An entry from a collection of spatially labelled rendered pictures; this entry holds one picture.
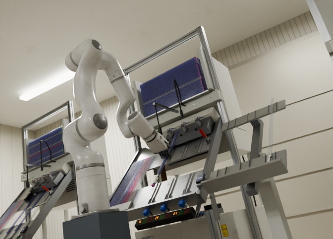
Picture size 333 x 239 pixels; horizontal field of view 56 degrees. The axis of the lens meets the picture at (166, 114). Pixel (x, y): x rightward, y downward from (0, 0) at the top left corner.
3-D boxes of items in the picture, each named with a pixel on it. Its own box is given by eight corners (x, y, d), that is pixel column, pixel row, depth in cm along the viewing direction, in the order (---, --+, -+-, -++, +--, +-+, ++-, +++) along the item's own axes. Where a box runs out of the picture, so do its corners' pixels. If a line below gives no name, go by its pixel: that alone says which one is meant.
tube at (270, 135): (271, 170, 116) (270, 168, 115) (268, 171, 116) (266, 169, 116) (274, 99, 155) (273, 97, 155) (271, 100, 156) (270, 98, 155)
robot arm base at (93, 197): (98, 212, 112) (92, 161, 119) (59, 222, 120) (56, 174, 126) (129, 209, 129) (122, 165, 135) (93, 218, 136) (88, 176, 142)
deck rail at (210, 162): (205, 203, 149) (199, 193, 147) (202, 204, 150) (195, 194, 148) (225, 123, 207) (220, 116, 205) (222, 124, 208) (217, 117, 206)
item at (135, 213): (202, 204, 150) (194, 193, 147) (104, 227, 182) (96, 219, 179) (202, 202, 151) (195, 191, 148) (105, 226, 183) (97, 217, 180)
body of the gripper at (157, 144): (158, 127, 169) (170, 141, 174) (144, 134, 174) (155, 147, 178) (155, 137, 163) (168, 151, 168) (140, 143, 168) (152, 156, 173)
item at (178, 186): (200, 198, 150) (196, 193, 149) (102, 223, 182) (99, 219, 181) (207, 172, 165) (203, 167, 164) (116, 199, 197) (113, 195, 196)
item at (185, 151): (214, 154, 181) (210, 148, 179) (129, 182, 213) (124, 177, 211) (222, 124, 208) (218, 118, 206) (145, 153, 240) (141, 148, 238)
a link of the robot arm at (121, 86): (97, 90, 165) (123, 142, 165) (120, 76, 159) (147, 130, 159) (106, 88, 174) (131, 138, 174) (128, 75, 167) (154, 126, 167)
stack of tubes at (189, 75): (204, 90, 208) (195, 55, 217) (145, 117, 233) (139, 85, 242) (213, 95, 218) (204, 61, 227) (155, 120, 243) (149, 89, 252)
